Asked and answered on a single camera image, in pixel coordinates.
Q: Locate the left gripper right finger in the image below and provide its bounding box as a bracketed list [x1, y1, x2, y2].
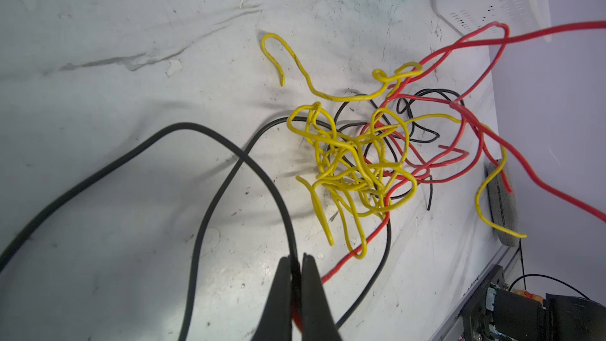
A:
[301, 254, 342, 341]

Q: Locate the red cable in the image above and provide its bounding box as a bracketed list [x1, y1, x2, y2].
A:
[291, 20, 606, 332]

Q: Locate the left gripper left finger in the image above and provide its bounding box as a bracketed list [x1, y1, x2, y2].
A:
[252, 257, 291, 341]

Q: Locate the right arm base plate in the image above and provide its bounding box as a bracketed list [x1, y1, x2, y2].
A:
[454, 265, 605, 340]

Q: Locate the yellow cable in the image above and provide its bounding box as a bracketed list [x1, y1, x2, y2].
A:
[259, 32, 528, 260]

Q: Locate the right white plastic basket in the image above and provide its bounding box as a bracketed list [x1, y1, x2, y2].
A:
[432, 0, 552, 36]

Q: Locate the long black cable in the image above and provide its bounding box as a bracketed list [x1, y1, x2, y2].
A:
[0, 87, 467, 341]

